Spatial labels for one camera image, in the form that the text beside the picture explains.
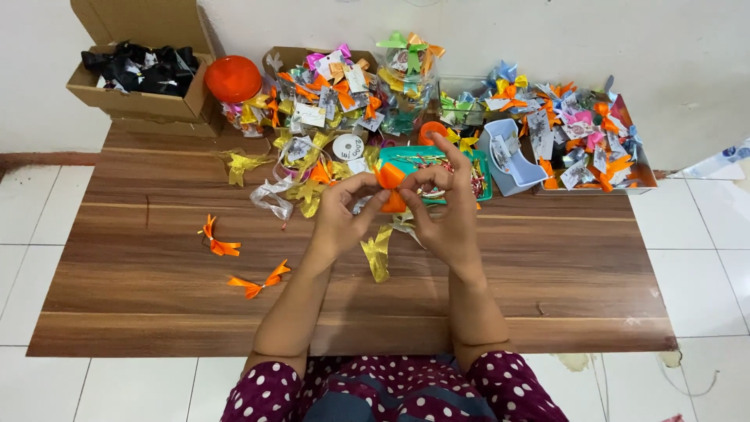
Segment teal tray of wire ties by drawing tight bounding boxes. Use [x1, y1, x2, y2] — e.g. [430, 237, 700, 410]
[377, 145, 493, 204]

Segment yellow ribbon bow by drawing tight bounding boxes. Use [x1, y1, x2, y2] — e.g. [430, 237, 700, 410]
[445, 128, 479, 157]

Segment clear tub of bows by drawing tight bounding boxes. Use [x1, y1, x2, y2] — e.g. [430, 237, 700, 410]
[436, 74, 500, 128]

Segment white ribbon spool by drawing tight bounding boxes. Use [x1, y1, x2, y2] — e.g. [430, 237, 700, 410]
[332, 134, 366, 163]

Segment gold glitter ribbon bow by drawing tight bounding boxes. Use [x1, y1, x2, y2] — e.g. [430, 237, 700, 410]
[218, 149, 274, 188]

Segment clear plastic bag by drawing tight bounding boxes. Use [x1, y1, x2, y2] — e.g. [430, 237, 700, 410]
[681, 137, 750, 181]

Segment heap of gold silver ribbons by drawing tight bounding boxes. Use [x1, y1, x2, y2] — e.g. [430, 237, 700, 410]
[249, 129, 383, 222]

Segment cardboard box of mixed bows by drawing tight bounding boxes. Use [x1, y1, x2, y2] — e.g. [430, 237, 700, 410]
[261, 44, 389, 143]

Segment orange ribbon roll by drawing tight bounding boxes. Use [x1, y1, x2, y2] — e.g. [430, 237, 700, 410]
[417, 121, 450, 147]

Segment purple polka dot garment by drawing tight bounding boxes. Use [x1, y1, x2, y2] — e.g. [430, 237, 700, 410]
[221, 350, 570, 422]

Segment person's right hand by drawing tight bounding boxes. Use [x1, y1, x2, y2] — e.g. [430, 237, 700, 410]
[398, 132, 485, 272]

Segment clear jar of colourful bows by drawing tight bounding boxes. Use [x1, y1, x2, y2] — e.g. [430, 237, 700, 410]
[375, 31, 446, 137]

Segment light blue plastic box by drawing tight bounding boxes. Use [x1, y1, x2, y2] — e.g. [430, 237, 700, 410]
[477, 118, 549, 198]

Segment person's left hand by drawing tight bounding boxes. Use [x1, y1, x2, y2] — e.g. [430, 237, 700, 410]
[313, 173, 391, 260]

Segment tray of tagged mixed bows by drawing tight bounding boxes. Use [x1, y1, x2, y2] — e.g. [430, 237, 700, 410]
[483, 60, 659, 196]

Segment clear jar with orange lid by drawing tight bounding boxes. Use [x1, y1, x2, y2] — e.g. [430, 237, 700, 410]
[204, 55, 266, 139]

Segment orange ribbon bow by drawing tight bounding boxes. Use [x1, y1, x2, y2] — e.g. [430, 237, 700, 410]
[197, 215, 242, 257]
[374, 162, 409, 214]
[227, 259, 292, 300]

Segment gold glitter ribbon strip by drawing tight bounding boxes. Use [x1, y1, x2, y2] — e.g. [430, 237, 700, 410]
[360, 224, 395, 284]

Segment cardboard box of black bows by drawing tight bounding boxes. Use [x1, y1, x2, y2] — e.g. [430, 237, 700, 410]
[66, 0, 218, 122]

